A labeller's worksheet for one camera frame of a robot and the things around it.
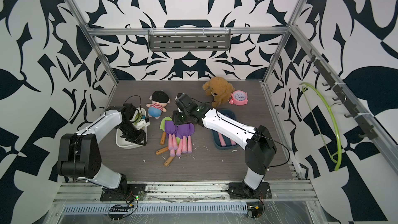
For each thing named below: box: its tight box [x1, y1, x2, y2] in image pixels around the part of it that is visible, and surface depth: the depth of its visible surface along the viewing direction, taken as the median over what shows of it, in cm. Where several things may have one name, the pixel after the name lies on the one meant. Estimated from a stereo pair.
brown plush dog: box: [202, 76, 235, 108], surface depth 97 cm
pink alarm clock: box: [228, 89, 249, 106], surface depth 110 cm
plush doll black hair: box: [146, 90, 172, 120], surface depth 102 cm
